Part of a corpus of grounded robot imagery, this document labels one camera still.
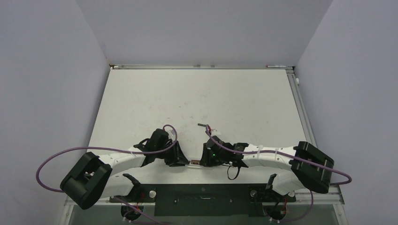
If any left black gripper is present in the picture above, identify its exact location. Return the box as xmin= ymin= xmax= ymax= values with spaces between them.
xmin=155 ymin=141 xmax=189 ymax=166

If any aluminium right rail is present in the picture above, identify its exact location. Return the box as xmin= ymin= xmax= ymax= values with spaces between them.
xmin=286 ymin=68 xmax=346 ymax=204

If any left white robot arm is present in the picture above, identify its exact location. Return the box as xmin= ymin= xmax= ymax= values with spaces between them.
xmin=60 ymin=128 xmax=189 ymax=210

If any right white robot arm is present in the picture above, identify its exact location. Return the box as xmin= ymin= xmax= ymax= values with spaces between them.
xmin=199 ymin=136 xmax=334 ymax=201

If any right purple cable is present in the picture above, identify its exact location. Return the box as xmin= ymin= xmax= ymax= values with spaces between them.
xmin=204 ymin=125 xmax=352 ymax=186

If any aluminium rail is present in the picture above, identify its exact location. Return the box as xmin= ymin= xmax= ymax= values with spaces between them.
xmin=110 ymin=64 xmax=294 ymax=70
xmin=286 ymin=68 xmax=346 ymax=204

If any white remote control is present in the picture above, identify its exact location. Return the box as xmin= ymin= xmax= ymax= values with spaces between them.
xmin=185 ymin=160 xmax=205 ymax=169

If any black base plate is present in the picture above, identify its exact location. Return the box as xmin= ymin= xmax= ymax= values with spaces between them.
xmin=120 ymin=184 xmax=296 ymax=217

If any aluminium back rail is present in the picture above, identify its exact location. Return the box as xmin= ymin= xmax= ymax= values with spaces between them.
xmin=110 ymin=64 xmax=294 ymax=70

